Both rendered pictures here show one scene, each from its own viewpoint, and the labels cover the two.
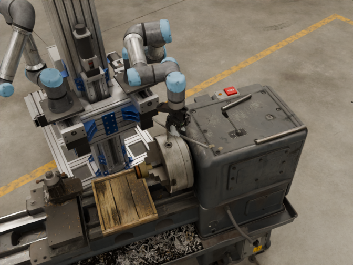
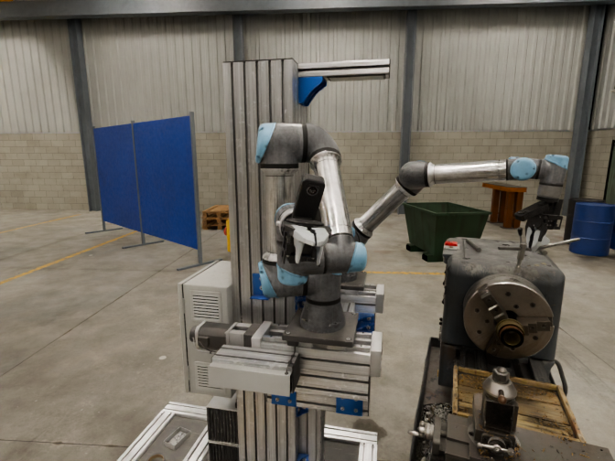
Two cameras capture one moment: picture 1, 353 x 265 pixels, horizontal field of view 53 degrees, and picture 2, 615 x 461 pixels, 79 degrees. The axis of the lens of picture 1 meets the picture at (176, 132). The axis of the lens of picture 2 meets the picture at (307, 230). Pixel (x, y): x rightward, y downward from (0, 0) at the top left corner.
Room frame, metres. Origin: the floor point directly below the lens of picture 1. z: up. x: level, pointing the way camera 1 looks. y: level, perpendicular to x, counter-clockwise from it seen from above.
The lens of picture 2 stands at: (0.96, 1.63, 1.71)
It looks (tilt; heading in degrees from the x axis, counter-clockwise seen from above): 11 degrees down; 309
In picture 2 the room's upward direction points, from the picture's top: straight up
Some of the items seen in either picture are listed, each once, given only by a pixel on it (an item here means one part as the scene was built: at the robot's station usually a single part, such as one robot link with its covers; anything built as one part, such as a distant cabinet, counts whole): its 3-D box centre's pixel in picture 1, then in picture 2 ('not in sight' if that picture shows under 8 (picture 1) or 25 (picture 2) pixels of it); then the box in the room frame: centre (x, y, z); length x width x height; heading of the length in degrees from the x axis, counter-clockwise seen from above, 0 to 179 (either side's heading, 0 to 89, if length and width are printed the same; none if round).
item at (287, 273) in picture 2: not in sight; (298, 260); (1.53, 0.95, 1.46); 0.11 x 0.08 x 0.11; 48
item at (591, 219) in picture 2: not in sight; (591, 228); (1.08, -6.63, 0.44); 0.59 x 0.59 x 0.88
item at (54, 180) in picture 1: (50, 177); (500, 384); (1.12, 0.65, 1.13); 0.08 x 0.08 x 0.03
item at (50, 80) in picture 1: (52, 82); (320, 275); (1.66, 0.69, 1.33); 0.13 x 0.12 x 0.14; 48
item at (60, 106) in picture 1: (59, 98); (322, 308); (1.65, 0.69, 1.21); 0.15 x 0.15 x 0.10
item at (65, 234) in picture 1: (61, 208); (519, 455); (1.06, 0.63, 0.95); 0.43 x 0.17 x 0.05; 17
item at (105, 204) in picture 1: (123, 199); (509, 402); (1.13, 0.32, 0.89); 0.36 x 0.30 x 0.04; 17
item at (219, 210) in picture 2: not in sight; (225, 216); (8.34, -4.28, 0.22); 1.25 x 0.86 x 0.44; 128
